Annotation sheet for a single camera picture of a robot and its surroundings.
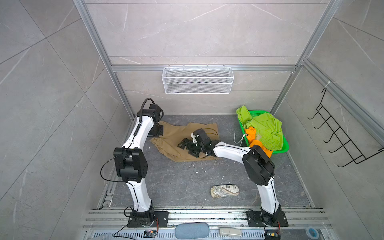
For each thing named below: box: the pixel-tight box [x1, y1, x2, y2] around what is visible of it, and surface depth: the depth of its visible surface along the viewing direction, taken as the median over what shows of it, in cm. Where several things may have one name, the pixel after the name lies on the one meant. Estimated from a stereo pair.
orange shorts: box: [245, 126, 273, 158], surface depth 94 cm
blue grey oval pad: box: [175, 222, 210, 240], surface depth 70 cm
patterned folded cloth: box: [210, 184, 240, 198], surface depth 81 cm
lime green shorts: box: [236, 105, 284, 151], surface depth 100 cm
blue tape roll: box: [305, 226, 320, 240], surface depth 71 cm
